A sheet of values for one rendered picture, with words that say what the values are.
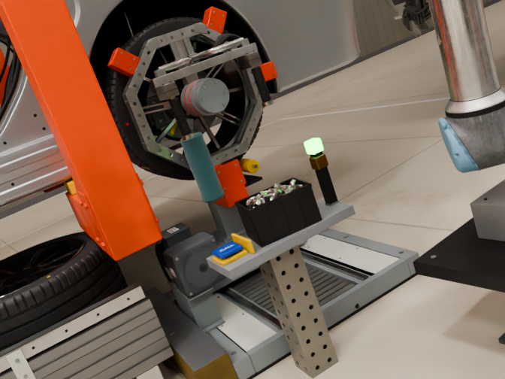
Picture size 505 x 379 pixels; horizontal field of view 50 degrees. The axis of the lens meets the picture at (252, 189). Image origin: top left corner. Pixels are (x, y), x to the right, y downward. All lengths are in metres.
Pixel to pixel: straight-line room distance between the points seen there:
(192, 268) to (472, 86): 1.09
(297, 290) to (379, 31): 9.43
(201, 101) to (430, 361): 1.15
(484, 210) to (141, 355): 1.13
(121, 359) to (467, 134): 1.23
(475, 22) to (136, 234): 1.08
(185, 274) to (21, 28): 0.93
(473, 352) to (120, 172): 1.12
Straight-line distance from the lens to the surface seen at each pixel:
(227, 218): 2.41
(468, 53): 1.36
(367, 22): 10.67
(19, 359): 1.82
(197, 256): 1.93
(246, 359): 1.82
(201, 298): 2.03
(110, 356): 1.86
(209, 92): 2.05
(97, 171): 1.65
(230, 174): 2.22
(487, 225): 1.57
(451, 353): 1.71
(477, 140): 1.39
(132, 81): 2.11
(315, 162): 1.64
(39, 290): 1.88
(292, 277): 1.61
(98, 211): 1.66
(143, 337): 1.87
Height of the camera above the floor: 0.99
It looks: 14 degrees down
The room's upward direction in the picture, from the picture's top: 20 degrees counter-clockwise
